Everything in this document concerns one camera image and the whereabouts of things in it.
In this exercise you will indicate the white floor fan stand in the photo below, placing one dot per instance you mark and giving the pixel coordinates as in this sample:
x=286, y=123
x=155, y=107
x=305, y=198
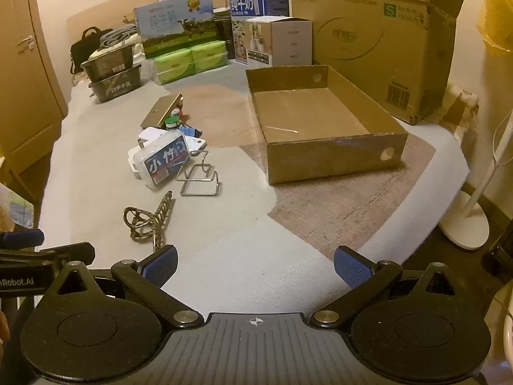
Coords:
x=467, y=220

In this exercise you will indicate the grey white patterned bundle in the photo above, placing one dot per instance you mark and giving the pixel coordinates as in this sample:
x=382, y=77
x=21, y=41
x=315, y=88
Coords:
x=118, y=36

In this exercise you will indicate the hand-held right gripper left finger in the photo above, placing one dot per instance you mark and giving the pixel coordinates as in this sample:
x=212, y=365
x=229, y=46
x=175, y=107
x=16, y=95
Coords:
x=162, y=264

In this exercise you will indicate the brown cardboard piece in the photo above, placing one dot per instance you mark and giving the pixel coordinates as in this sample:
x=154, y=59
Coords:
x=461, y=108

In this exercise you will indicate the white humidifier product box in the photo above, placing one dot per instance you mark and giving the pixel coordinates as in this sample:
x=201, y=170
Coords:
x=288, y=42

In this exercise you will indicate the dark gift box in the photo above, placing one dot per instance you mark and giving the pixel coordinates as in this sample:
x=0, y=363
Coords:
x=108, y=62
x=116, y=86

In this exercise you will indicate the black laptop bag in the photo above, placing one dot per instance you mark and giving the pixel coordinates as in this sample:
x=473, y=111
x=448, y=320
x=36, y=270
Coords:
x=86, y=48

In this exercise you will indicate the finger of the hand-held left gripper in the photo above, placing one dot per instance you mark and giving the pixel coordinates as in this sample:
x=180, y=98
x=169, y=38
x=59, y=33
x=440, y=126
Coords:
x=20, y=238
x=60, y=254

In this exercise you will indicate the white three-pin plug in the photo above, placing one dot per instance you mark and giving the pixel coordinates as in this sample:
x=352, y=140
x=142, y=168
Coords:
x=151, y=134

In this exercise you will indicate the white two-prong plug adapter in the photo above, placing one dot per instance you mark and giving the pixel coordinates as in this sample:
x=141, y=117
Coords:
x=135, y=160

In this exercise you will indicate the blue milk carton box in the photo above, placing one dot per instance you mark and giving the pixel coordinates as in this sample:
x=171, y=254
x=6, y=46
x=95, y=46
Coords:
x=256, y=4

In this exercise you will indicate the cow print milk carton box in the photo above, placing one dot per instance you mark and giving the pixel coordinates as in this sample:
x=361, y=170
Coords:
x=172, y=24

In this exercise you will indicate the wooden door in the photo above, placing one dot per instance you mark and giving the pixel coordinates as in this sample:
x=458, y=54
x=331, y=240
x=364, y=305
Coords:
x=24, y=96

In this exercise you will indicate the small green lid bottle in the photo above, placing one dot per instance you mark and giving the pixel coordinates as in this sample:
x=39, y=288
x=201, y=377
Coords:
x=172, y=123

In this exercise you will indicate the yellow plastic bag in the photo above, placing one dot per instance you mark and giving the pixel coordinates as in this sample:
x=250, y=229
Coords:
x=497, y=16

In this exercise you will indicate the colourful printed cloth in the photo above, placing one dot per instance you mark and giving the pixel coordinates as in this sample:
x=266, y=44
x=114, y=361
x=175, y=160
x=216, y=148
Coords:
x=14, y=206

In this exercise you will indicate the green tissue pack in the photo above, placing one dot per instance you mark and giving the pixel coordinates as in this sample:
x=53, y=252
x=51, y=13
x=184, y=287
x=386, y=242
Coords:
x=174, y=68
x=210, y=56

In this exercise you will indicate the blue cat toy figure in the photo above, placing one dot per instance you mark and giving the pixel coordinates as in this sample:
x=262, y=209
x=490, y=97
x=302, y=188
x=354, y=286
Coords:
x=177, y=108

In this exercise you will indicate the shallow cardboard box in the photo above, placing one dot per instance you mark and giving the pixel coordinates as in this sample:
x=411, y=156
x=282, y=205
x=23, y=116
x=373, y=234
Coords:
x=312, y=116

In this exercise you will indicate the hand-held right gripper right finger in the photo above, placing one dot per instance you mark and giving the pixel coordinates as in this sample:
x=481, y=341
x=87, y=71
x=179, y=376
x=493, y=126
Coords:
x=350, y=266

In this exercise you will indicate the clear plastic box blue label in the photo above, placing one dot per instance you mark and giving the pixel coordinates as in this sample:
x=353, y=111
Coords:
x=164, y=160

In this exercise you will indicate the dark green box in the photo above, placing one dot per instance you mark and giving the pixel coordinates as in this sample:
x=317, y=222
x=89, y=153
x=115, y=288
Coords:
x=223, y=28

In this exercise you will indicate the gold switch plate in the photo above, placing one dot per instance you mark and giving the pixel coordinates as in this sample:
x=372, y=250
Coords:
x=160, y=110

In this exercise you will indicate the large brown cardboard box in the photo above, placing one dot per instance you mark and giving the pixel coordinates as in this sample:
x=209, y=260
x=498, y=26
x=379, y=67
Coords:
x=360, y=28

